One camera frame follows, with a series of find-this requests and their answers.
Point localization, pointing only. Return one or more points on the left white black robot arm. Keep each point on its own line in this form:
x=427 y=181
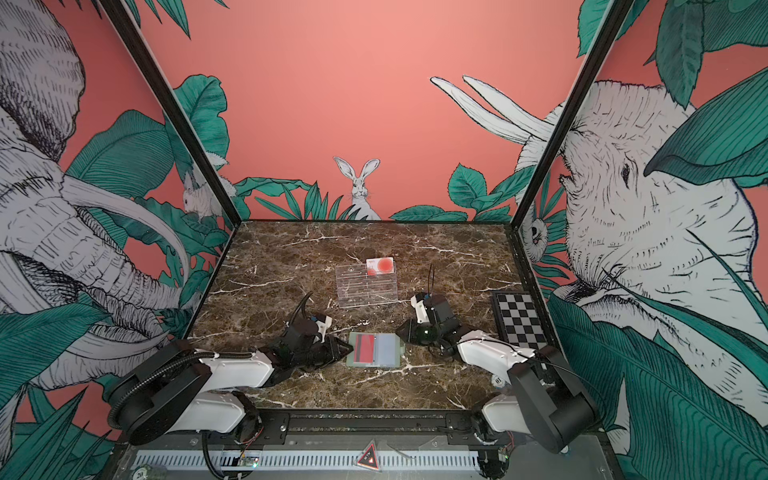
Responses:
x=181 y=388

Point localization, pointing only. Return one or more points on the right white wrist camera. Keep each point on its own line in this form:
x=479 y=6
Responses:
x=417 y=302

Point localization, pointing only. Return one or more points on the black frame post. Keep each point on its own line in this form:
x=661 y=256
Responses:
x=611 y=24
x=128 y=31

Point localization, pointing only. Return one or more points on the red warning triangle sticker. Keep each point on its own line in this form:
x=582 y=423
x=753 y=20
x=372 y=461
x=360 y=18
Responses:
x=369 y=458

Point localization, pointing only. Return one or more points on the white slotted cable duct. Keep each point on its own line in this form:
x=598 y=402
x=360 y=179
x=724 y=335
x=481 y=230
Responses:
x=323 y=460

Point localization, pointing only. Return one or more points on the black mounting rail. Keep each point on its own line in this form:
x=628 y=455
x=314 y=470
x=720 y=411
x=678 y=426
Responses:
x=459 y=427

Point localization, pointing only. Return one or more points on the black white checkerboard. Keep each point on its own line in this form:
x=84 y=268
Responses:
x=517 y=319

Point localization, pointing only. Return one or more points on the left black frame post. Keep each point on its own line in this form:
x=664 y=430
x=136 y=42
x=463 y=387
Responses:
x=128 y=31

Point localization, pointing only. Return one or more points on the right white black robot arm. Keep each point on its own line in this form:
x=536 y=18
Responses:
x=547 y=400

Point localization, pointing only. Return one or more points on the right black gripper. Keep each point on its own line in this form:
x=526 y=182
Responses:
x=413 y=332

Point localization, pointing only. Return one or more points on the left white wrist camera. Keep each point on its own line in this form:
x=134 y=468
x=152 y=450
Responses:
x=323 y=323

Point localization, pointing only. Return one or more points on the clear plastic organizer box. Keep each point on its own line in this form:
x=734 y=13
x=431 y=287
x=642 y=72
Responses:
x=358 y=285

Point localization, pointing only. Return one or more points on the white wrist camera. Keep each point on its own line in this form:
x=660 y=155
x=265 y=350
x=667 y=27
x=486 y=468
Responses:
x=417 y=302
x=323 y=323

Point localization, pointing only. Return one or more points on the right black frame post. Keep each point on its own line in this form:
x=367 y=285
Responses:
x=611 y=24

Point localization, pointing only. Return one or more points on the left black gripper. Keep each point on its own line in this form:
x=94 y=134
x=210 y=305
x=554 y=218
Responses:
x=334 y=350

